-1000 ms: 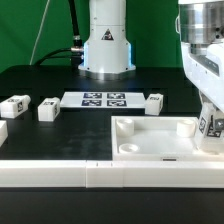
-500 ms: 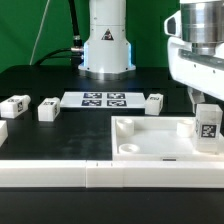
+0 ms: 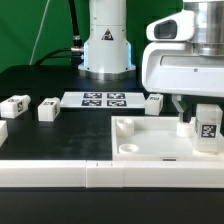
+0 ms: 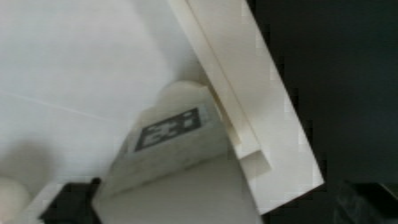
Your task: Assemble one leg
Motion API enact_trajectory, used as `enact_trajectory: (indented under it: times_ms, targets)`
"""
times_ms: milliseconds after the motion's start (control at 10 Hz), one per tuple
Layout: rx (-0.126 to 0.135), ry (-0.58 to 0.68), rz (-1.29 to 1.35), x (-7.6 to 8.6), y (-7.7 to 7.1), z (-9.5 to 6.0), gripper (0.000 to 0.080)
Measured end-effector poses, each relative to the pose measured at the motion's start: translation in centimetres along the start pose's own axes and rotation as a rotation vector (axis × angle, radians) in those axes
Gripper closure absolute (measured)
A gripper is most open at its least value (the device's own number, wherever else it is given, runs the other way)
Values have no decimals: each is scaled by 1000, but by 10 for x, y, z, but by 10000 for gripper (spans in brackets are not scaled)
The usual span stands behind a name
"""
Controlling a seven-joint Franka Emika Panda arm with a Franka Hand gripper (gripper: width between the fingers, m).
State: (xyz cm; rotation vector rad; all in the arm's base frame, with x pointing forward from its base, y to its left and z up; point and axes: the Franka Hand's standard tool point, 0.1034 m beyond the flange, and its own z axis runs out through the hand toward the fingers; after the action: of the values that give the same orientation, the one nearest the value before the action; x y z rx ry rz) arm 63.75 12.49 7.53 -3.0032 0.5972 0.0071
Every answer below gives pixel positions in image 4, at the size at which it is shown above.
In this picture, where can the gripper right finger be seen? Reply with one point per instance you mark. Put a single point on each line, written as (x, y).
(366, 203)

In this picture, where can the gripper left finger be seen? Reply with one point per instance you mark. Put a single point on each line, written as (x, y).
(69, 209)

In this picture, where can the white table leg with tag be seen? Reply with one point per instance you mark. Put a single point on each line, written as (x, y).
(178, 138)

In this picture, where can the white square tabletop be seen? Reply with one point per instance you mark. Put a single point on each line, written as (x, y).
(92, 54)

